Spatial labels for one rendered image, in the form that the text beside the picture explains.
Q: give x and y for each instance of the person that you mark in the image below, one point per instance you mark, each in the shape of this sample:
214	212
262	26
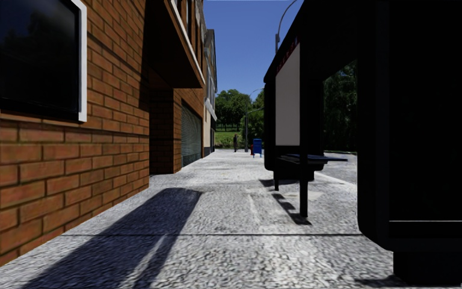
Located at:
235	142

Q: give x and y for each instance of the grey street lamp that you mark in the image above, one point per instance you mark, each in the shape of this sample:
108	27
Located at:
278	32
246	126

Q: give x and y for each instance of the blue letter box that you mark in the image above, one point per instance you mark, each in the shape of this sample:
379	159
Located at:
257	146

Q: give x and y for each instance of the trees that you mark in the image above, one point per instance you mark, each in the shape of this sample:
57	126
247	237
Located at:
234	108

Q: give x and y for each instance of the pale concrete building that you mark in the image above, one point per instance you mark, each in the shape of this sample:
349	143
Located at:
208	104

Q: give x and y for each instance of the red brick building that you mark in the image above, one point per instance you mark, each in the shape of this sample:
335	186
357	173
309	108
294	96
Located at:
108	108

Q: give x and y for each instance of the black bus shelter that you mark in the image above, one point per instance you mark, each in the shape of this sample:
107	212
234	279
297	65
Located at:
408	126

